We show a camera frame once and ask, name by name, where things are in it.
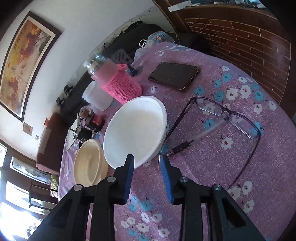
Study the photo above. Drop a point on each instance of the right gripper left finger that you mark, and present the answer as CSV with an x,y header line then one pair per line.
x,y
88,209

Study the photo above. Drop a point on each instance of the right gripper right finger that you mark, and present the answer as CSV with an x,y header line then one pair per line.
x,y
225,218

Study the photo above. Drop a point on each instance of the white foam bowl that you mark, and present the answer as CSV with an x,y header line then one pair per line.
x,y
137,128

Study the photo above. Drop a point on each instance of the dark wooden chair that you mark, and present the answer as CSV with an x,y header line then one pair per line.
x,y
40,197

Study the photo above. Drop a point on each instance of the wooden glass door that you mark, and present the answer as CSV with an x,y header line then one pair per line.
x,y
18,221

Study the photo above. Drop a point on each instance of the clear ballpoint pen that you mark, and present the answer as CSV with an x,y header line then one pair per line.
x,y
199,136

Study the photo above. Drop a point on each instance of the white folded paper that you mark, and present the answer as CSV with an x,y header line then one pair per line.
x,y
73,130

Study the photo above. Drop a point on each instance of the purple floral tablecloth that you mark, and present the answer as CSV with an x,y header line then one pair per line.
x,y
266,188

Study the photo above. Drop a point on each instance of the small dark cork-topped jar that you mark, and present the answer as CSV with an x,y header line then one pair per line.
x,y
91,120

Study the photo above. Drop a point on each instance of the maroon armchair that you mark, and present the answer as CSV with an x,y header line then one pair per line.
x,y
50,151

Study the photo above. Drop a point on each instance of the purple-framed eyeglasses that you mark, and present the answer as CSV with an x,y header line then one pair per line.
x,y
241,122

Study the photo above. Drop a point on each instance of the white plastic jar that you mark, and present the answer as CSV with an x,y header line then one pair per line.
x,y
97,97

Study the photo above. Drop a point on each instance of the pink knit-sleeved bottle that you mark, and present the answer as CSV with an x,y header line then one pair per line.
x,y
113,78

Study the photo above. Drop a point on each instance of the black smartphone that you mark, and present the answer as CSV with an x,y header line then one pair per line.
x,y
175,75

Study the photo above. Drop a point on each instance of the black sofa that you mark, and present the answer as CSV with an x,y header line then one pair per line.
x,y
71,100

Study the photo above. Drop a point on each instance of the framed horse painting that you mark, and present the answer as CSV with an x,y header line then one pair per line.
x,y
28,49

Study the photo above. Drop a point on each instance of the brown brick-pattern cabinet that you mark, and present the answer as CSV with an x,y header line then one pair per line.
x,y
251,39

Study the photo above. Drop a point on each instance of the small wall plaque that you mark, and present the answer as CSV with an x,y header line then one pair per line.
x,y
27,129

